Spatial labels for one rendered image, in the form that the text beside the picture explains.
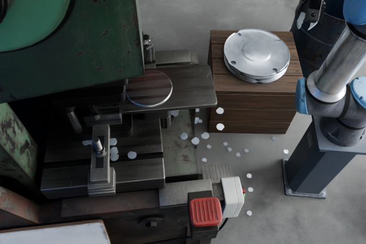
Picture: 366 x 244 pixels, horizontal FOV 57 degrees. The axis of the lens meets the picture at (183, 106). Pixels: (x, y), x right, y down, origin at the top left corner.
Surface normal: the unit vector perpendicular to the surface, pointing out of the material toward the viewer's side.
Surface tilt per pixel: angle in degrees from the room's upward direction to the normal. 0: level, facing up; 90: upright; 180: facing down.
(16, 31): 90
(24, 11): 90
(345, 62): 96
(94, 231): 78
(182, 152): 0
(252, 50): 0
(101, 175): 0
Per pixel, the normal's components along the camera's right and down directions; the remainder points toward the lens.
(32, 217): 0.96, -0.24
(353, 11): -0.98, -0.18
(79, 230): 0.11, 0.68
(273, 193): 0.01, -0.58
